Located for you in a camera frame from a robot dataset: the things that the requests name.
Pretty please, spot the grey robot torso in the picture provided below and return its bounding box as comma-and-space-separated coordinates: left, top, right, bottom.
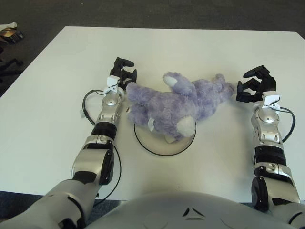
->
83, 190, 305, 229

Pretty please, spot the white right wrist connector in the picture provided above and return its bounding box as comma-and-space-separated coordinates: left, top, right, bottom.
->
262, 94, 281, 112

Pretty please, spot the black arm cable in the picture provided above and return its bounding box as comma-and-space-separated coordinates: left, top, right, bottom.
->
278, 106, 296, 144
82, 88, 123, 200

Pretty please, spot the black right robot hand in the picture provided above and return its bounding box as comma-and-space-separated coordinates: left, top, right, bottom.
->
235, 65, 277, 104

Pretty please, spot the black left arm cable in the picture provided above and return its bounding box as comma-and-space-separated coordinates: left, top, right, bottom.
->
82, 88, 123, 200

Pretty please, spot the black chair base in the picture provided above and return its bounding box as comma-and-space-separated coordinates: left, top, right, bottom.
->
0, 58, 23, 77

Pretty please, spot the white left wrist connector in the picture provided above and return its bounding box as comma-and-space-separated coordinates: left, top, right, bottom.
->
103, 76, 121, 95

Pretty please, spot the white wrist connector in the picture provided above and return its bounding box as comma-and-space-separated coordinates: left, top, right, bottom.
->
103, 76, 121, 95
262, 94, 281, 112

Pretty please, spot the purple plush bunny doll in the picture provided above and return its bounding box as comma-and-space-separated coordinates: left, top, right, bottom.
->
125, 71, 235, 144

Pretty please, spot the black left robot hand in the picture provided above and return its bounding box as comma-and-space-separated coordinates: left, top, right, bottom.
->
109, 57, 138, 91

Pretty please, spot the white plate with black rim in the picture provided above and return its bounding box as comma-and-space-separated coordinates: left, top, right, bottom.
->
133, 120, 197, 157

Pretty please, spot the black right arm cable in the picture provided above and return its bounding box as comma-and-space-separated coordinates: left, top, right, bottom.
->
278, 106, 296, 144

